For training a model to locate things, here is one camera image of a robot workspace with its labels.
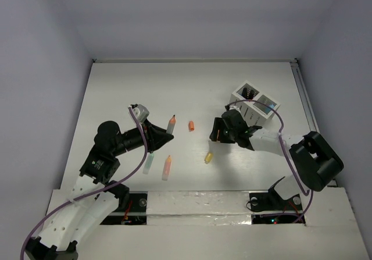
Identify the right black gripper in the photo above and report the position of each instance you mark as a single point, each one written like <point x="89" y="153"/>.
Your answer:
<point x="219" y="124"/>

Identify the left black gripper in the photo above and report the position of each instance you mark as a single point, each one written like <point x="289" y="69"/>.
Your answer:
<point x="150" y="136"/>

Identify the orange clear marker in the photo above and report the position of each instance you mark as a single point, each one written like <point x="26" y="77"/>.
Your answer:
<point x="171" y="125"/>

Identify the yellow marker cap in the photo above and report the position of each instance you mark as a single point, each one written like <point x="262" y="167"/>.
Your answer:
<point x="208" y="157"/>

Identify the orange marker cap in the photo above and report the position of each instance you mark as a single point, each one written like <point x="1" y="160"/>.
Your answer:
<point x="191" y="126"/>

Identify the orange pastel marker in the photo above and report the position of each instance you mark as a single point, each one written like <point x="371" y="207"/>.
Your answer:
<point x="166" y="168"/>

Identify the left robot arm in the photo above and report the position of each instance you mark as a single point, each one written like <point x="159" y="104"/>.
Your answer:
<point x="95" y="195"/>

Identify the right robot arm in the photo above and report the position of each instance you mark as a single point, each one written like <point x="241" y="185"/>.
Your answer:
<point x="311" y="159"/>

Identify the green pastel marker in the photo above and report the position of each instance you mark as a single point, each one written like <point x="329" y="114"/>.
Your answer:
<point x="148" y="163"/>

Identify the white two-slot pen holder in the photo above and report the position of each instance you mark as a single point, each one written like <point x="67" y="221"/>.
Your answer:
<point x="255" y="111"/>

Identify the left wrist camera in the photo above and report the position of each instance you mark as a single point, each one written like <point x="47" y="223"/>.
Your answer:
<point x="139" y="112"/>

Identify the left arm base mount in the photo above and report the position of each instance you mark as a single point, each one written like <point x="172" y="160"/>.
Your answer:
<point x="133" y="214"/>

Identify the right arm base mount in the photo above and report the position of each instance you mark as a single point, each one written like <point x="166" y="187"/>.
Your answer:
<point x="268" y="208"/>

